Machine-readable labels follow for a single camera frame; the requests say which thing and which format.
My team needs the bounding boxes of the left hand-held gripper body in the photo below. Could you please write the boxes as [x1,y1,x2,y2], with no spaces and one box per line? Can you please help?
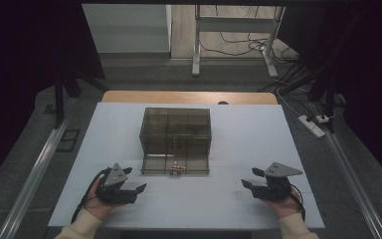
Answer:
[95,162,138,205]

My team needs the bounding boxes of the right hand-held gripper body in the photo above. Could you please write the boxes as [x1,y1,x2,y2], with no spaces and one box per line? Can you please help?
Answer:
[252,161,303,202]

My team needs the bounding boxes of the brown transparent drawer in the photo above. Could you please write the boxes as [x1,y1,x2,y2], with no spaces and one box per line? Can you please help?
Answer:
[140,153,211,176]

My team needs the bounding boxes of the small beaded jewellery piece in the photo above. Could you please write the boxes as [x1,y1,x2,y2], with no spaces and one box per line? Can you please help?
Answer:
[169,160,187,176]

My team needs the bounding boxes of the brown transparent drawer box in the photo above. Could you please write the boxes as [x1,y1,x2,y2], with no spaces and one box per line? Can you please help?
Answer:
[138,107,212,157]

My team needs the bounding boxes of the person's left hand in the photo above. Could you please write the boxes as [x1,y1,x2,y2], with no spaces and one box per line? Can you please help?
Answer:
[83,180,123,221]

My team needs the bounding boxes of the person's right hand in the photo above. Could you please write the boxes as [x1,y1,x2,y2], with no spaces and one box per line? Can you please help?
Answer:
[263,188,301,220]

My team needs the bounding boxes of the white table mat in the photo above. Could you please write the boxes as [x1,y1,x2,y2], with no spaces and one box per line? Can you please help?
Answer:
[48,102,326,230]

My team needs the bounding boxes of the white power strip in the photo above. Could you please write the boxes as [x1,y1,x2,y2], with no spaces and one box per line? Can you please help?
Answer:
[297,114,326,138]

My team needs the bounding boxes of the black floor plate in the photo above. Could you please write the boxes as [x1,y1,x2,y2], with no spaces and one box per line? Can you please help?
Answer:
[57,128,81,153]

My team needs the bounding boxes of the black stand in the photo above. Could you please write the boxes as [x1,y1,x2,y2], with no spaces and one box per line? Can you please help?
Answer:
[53,71,110,130]
[278,66,337,133]

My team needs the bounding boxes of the wooden table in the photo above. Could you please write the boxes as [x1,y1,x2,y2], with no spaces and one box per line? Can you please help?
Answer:
[100,90,279,106]

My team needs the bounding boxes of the dark curtain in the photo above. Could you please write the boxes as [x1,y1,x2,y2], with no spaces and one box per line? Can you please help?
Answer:
[0,0,106,193]
[277,0,382,192]

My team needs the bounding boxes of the left hand-held gripper cable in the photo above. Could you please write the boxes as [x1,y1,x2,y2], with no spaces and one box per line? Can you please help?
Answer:
[70,167,110,224]

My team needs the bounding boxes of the hand-held gripper cable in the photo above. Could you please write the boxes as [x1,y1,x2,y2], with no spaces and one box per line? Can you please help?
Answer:
[289,183,306,223]
[70,167,110,224]

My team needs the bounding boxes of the right hand-held gripper cable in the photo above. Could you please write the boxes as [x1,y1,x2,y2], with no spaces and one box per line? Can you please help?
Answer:
[289,183,306,223]

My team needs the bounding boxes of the aluminium rail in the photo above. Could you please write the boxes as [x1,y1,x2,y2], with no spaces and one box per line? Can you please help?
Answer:
[324,132,382,239]
[0,116,71,239]

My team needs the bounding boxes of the black floor cables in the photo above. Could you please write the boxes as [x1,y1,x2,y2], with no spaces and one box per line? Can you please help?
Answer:
[198,4,316,96]

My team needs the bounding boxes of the white metal desk frame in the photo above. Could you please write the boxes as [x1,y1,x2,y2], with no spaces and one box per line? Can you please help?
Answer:
[191,4,287,79]

